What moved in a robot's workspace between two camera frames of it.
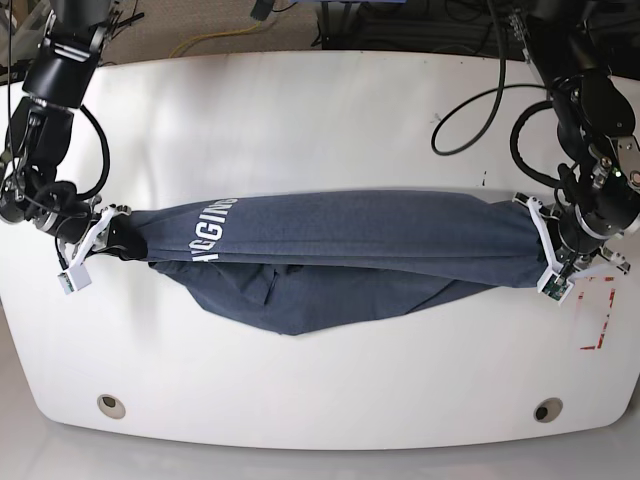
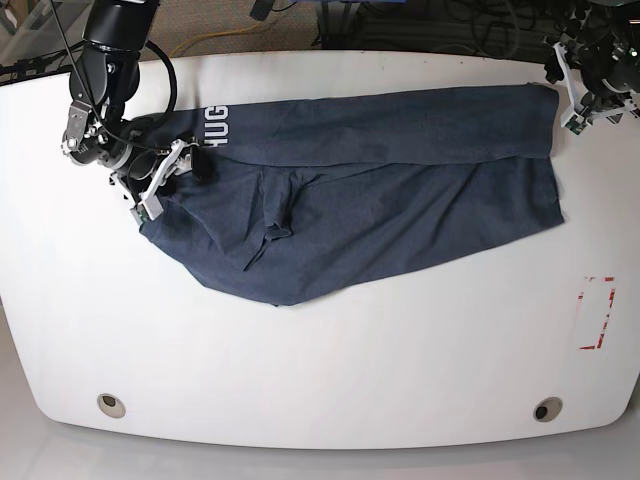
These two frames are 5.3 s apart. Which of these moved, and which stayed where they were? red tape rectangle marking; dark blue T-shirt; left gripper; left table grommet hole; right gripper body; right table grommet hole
Moved: dark blue T-shirt; right gripper body; left gripper
Stayed: right table grommet hole; red tape rectangle marking; left table grommet hole
